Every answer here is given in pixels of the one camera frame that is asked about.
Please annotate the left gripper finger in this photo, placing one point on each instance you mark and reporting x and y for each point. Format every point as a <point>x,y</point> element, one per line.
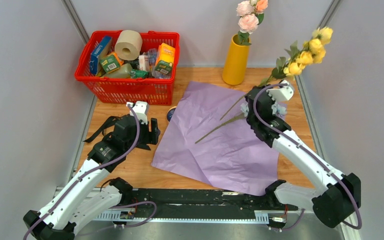
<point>153,137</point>
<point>154,125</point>

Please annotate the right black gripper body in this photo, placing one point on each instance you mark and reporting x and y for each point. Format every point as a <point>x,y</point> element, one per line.
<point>273,101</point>

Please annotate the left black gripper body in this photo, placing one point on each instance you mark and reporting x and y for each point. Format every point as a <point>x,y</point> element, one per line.
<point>144,134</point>

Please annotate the light blue artificial flower stem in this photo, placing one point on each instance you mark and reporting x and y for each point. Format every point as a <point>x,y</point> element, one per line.
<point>277,109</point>

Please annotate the black printed ribbon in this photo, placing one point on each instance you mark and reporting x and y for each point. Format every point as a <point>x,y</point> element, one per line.
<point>109,122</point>

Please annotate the pink purple wrapping paper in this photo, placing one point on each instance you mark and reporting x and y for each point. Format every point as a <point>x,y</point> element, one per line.
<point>197,146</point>

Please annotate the yellow artificial flower bunch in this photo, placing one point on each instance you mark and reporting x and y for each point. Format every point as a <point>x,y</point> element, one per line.
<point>312,52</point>

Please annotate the pink artificial flower stem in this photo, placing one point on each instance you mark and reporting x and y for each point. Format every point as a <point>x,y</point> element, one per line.
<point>251,14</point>

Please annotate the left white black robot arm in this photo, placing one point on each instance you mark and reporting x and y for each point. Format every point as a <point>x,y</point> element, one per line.
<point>70,210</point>

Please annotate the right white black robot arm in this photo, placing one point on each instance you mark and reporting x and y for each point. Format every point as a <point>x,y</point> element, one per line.
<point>336,197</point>

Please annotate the yellow tapered vase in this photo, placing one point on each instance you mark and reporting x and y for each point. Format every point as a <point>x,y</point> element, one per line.
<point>236,62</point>

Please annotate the masking tape roll blue label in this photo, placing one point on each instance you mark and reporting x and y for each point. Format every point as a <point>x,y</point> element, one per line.
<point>170,113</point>

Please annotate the dark green packet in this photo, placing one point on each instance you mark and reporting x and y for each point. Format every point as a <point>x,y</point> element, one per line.
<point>139,74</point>

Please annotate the green liquid bottle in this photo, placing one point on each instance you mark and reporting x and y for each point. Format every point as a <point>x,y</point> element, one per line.
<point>124,72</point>

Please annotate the orange yellow sponge pack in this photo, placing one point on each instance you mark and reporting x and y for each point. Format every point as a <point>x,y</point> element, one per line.
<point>165,59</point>

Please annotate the red plastic shopping basket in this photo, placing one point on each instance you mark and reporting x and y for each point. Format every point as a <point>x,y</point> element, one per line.
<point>155,91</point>

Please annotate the white pink small carton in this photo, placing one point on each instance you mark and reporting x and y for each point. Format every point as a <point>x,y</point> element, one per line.
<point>144,64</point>

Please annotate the green yellow carton box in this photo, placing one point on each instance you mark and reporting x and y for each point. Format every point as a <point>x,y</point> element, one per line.
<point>111,62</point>

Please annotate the brown toilet paper roll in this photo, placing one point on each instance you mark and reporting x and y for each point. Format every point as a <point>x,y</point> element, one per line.
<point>128,45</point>

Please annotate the blue snack box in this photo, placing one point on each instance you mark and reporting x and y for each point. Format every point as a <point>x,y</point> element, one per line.
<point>100,51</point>

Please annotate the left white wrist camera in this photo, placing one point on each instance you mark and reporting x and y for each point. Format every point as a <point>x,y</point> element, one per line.
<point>141,109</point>

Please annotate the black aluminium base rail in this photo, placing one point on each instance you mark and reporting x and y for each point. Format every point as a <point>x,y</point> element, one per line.
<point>205,206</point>

